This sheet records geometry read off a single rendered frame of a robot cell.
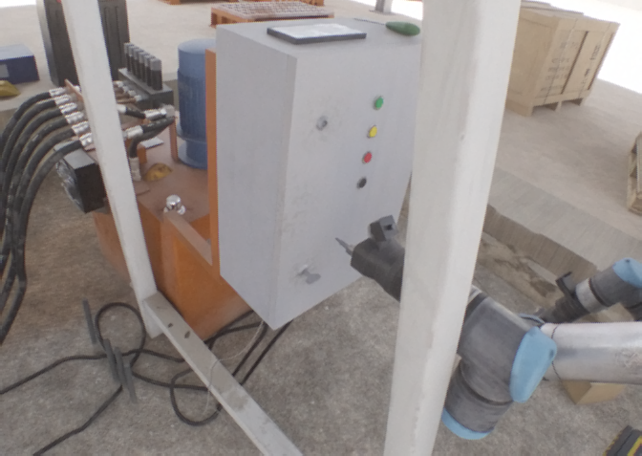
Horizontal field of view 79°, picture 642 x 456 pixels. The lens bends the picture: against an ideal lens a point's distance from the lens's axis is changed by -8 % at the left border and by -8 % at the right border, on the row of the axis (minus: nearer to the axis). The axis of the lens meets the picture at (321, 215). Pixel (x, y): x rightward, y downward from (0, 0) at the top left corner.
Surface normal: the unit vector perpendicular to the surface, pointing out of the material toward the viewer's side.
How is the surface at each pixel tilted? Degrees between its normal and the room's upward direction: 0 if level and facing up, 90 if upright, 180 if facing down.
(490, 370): 89
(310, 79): 90
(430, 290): 93
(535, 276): 89
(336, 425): 0
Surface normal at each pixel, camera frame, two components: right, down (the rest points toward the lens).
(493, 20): 0.69, 0.36
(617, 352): -0.82, -0.22
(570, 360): -0.80, 0.08
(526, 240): -0.72, 0.31
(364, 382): 0.12, -0.81
